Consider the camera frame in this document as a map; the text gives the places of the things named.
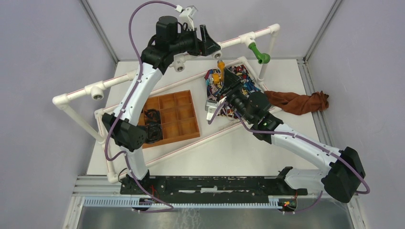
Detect white pvc pipe frame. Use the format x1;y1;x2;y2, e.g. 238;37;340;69
52;24;281;184

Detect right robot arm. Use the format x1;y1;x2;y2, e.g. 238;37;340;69
219;69;371;203

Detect green plastic water faucet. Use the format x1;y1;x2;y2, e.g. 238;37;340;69
248;42;271;64

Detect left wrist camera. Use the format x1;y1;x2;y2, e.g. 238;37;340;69
175;5;198;31

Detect wooden compartment tray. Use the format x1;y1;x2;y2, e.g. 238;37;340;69
138;90;200;148

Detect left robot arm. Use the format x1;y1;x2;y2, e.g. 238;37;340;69
102;16;221;194

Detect comic print cloth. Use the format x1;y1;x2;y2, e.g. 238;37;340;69
206;68;272;124

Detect brown cloth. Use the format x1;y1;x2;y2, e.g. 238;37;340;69
264;91;329;115

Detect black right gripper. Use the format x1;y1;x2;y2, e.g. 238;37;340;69
216;67;254;124

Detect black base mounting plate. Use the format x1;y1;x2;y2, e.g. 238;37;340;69
119;176;308;205

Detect white slotted cable duct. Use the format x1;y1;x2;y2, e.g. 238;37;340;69
83;197;282;210

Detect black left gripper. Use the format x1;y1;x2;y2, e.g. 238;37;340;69
170;25;220;57

